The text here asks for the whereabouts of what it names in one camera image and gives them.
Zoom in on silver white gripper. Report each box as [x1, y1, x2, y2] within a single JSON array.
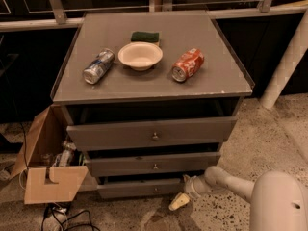
[[168, 175, 209, 211]]

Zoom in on grey bottom drawer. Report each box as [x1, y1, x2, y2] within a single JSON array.
[[97, 177, 184, 199]]

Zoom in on grey drawer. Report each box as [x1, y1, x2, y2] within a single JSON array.
[[97, 177, 184, 199], [86, 152, 220, 177], [67, 116, 237, 151]]

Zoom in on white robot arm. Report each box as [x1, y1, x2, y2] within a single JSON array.
[[169, 166, 308, 231]]

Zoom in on grey middle drawer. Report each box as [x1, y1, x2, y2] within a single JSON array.
[[86, 152, 220, 177]]

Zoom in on grey top drawer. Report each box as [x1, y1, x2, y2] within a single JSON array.
[[67, 116, 237, 151]]

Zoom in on grey drawer cabinet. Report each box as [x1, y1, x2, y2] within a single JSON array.
[[53, 11, 253, 185]]

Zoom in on bottles inside cardboard box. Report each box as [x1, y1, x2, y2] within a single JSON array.
[[41, 141, 84, 167]]

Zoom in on red soda can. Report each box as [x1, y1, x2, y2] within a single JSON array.
[[171, 48, 204, 83]]

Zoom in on brown cardboard box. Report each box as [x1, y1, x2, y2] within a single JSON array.
[[10, 105, 88, 204]]

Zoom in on white paper bowl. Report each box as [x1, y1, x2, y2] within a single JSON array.
[[117, 42, 163, 71]]

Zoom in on blue silver soda can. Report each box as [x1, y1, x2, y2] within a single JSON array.
[[83, 48, 116, 85]]

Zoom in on green sponge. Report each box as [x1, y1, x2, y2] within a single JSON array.
[[131, 31, 160, 45]]

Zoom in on white diagonal pole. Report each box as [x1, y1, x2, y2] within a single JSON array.
[[259, 11, 308, 109]]

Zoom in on metal railing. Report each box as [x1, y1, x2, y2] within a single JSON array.
[[0, 0, 308, 33]]

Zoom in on black cables on floor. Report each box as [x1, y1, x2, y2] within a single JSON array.
[[39, 203, 102, 231]]

